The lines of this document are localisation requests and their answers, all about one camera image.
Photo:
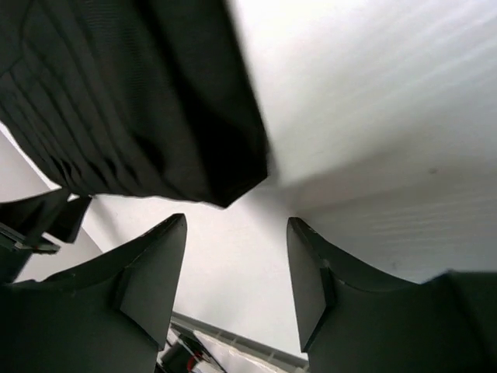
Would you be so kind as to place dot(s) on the aluminium table edge rail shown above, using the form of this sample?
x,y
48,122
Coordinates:
x,y
186,324

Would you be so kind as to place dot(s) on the black pleated skirt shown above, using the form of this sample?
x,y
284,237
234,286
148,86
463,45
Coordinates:
x,y
132,98

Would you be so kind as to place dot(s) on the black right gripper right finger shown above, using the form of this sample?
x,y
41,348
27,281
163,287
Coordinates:
x,y
352,317

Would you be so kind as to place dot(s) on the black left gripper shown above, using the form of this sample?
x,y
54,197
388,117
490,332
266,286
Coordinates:
x,y
25,221

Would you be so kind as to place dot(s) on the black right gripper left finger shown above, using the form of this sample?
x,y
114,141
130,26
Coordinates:
x,y
109,314

